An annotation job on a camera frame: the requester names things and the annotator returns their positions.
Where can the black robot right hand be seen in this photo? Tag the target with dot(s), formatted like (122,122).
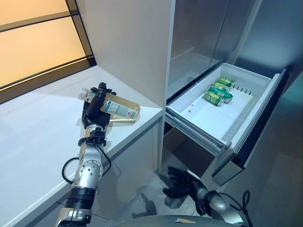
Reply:
(181,186)

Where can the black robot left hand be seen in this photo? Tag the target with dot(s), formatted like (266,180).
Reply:
(93,113)

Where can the clear bottle of yellow drink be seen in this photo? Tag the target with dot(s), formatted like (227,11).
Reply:
(123,108)

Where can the white fridge drawer steel front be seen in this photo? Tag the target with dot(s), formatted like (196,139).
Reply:
(208,118)

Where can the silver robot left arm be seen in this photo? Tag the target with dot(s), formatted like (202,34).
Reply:
(88,170)

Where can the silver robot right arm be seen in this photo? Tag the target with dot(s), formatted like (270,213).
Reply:
(220,203)

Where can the stainless steel fridge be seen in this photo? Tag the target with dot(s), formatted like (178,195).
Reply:
(196,28)

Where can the light green drink can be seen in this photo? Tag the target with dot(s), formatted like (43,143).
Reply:
(226,81)
(213,97)
(221,86)

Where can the teal green drink can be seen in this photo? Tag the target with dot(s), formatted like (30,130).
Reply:
(227,95)

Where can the grey tall cabinet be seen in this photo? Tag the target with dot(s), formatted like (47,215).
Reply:
(272,30)

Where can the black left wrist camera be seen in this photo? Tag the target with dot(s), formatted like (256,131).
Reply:
(97,135)

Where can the orange window with dark frame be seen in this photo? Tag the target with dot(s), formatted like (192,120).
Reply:
(35,47)

